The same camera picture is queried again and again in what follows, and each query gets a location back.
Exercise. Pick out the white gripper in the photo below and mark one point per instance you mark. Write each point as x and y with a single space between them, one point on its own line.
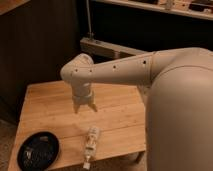
82 100

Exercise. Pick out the clear plastic bottle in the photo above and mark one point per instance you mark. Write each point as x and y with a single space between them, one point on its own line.
91 146

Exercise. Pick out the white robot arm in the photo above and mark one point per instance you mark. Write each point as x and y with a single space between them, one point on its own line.
179 106

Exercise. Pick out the black ceramic bowl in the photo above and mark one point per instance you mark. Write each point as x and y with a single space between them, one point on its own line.
38 151

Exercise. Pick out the grey metal beam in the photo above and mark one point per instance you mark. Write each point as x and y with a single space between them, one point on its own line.
95 47

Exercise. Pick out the metal vertical pole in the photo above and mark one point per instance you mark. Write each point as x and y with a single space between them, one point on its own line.
90 32

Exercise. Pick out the wooden shelf with items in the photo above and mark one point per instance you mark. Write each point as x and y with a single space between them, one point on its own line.
200 9

